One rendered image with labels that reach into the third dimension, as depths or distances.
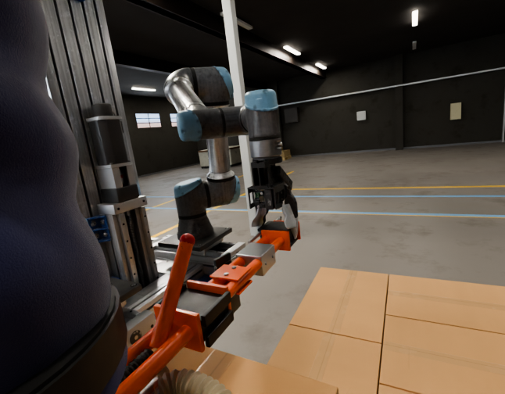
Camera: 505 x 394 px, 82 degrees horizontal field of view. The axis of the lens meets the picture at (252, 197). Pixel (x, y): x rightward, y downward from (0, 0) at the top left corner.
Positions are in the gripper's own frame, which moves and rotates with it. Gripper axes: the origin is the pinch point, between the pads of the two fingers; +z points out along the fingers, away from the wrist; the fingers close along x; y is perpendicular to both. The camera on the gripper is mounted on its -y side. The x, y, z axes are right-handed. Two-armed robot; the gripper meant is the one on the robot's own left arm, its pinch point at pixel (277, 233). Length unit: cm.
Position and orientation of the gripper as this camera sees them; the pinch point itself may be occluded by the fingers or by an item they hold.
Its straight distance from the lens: 76.8
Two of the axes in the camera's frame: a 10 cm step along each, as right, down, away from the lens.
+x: 8.8, 0.0, -4.8
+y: -4.6, 2.4, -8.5
